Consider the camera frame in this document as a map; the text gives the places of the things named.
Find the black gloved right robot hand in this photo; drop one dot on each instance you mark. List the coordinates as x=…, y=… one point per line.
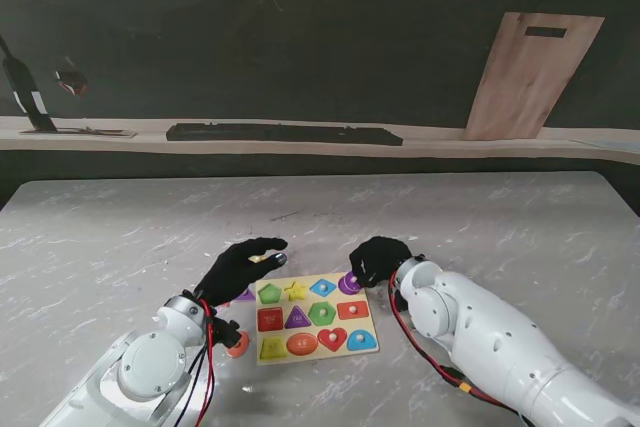
x=377, y=259

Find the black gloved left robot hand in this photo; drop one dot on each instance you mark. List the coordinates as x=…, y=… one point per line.
x=227, y=274

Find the purple circle puzzle piece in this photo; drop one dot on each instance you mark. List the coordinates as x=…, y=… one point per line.
x=346, y=286

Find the orange rectangle puzzle piece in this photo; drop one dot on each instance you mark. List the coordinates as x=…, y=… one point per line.
x=345, y=312

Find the blue diamond puzzle piece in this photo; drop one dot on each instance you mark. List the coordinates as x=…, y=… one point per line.
x=316, y=288

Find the green hexagon puzzle piece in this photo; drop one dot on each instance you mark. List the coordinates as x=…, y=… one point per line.
x=316, y=315

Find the blue semicircle puzzle piece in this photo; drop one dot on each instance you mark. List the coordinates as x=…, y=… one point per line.
x=367, y=343

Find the red heart puzzle piece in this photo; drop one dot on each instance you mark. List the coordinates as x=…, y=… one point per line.
x=337, y=341

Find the wooden shape puzzle board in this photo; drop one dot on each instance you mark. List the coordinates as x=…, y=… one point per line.
x=310, y=344

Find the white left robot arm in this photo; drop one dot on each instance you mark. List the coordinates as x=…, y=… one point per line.
x=140, y=372

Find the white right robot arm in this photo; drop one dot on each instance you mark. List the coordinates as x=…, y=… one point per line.
x=500, y=337

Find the purple triangle puzzle piece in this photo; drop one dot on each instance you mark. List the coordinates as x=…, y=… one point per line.
x=245, y=295

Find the orange oval puzzle piece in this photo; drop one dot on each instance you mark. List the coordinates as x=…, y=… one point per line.
x=241, y=345

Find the wooden cutting board with slot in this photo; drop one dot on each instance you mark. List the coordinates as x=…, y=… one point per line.
x=530, y=77

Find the light wooden shelf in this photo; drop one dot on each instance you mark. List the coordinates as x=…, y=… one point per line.
x=450, y=147

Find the black keyboard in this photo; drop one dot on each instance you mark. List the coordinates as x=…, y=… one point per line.
x=280, y=134

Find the flat thin tray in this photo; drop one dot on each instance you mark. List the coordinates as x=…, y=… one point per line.
x=85, y=133

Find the red and black object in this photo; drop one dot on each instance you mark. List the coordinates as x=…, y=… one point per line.
x=71, y=83

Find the pale blue flat sheet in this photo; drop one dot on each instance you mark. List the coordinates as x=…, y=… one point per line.
x=607, y=145

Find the black bottle-shaped stand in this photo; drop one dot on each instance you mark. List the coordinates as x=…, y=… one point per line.
x=27, y=92

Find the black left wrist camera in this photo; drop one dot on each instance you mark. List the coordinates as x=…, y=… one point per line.
x=227, y=333

